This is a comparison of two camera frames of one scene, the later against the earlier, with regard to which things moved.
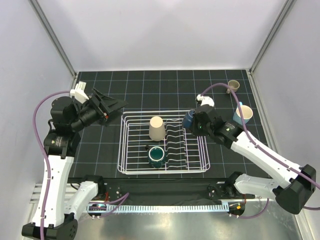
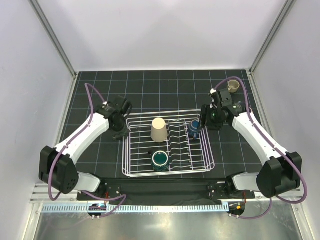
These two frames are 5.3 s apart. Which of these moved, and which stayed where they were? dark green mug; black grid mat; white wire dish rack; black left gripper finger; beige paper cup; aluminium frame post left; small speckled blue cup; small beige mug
Moved: black left gripper finger; dark green mug; small speckled blue cup
Stayed: small beige mug; black grid mat; white wire dish rack; aluminium frame post left; beige paper cup
